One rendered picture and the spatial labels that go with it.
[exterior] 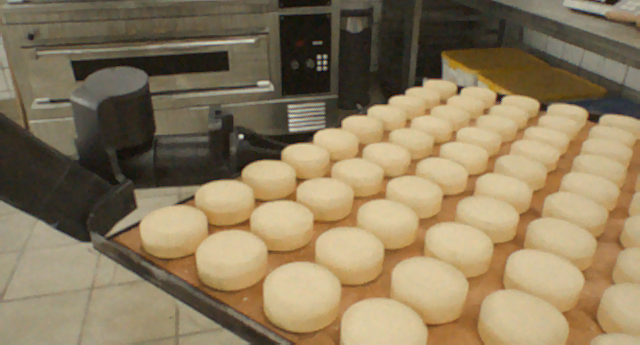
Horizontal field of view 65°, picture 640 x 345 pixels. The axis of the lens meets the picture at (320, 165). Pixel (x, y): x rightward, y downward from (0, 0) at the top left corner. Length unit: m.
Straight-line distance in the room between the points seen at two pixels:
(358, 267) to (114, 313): 1.58
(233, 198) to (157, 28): 2.09
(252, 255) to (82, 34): 2.23
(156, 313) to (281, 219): 1.47
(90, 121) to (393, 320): 0.32
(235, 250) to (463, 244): 0.17
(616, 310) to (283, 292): 0.21
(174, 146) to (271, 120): 2.13
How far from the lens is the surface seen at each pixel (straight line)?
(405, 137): 0.57
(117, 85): 0.51
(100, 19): 2.50
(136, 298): 1.92
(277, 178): 0.46
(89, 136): 0.51
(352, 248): 0.36
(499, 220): 0.43
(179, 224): 0.40
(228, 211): 0.42
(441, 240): 0.39
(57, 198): 0.47
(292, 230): 0.38
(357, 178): 0.46
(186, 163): 0.53
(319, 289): 0.33
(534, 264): 0.39
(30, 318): 1.99
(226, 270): 0.35
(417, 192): 0.45
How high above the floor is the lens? 1.23
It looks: 28 degrees down
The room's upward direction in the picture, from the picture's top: straight up
